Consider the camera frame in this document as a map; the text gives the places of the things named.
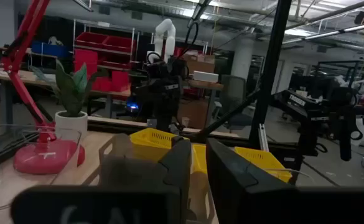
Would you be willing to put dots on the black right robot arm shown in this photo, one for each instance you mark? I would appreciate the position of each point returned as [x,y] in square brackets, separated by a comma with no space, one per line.
[164,93]

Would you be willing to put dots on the red desk lamp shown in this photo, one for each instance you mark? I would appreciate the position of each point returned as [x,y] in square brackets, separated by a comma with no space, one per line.
[44,155]

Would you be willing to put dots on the potted plant in white pot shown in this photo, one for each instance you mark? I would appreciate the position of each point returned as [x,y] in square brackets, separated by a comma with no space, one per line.
[72,90]

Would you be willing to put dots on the yellow mesh basket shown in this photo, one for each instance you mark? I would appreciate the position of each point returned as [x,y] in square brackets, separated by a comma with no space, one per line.
[262,158]
[152,137]

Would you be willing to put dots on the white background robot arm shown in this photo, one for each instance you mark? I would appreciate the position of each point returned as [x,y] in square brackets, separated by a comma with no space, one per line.
[166,34]

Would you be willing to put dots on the cardboard box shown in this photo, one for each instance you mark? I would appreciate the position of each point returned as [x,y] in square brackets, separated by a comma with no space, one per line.
[200,65]

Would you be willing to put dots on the grey office chair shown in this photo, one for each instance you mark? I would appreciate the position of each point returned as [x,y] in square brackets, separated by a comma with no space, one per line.
[234,93]

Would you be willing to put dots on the red storage bin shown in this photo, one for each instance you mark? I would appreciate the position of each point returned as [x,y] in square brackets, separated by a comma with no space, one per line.
[90,39]
[119,43]

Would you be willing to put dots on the blue storage bin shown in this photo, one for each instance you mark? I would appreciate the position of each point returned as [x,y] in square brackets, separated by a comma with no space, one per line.
[49,49]

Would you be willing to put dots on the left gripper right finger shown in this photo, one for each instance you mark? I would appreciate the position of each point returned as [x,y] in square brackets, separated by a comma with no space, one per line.
[231,186]

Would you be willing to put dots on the clear plastic bin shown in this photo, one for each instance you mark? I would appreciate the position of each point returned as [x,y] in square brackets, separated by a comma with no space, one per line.
[1,146]

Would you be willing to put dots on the black background robot arm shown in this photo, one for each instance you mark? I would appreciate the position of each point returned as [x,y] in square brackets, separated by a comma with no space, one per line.
[312,109]

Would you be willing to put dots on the wooden workbench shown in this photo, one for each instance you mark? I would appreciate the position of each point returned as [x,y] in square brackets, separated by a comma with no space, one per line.
[23,77]

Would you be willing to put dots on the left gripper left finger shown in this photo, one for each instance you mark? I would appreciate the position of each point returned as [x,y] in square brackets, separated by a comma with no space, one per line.
[177,174]

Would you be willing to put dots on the smoked grey plastic bin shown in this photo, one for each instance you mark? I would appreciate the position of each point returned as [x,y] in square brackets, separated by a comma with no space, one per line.
[128,169]

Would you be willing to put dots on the white box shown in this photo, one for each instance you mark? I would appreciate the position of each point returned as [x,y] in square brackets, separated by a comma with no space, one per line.
[205,76]

